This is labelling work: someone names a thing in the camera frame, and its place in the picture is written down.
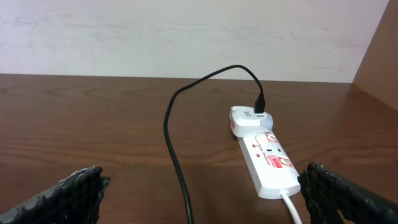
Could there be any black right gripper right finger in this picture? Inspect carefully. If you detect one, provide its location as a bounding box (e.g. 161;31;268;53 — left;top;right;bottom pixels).
298;162;397;224

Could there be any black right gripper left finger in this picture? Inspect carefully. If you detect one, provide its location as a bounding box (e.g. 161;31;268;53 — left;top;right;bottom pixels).
1;166;111;224

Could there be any white USB charger adapter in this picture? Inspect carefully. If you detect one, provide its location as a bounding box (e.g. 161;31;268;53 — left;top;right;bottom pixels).
229;106;274;138

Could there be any white power strip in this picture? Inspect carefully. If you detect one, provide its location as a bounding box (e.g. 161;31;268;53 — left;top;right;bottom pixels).
238;132;300;200

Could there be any white power strip cord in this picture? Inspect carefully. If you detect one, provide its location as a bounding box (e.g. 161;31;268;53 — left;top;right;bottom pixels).
279;190;303;224

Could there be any black USB charging cable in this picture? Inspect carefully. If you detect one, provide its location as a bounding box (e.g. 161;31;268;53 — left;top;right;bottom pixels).
163;64;266;224

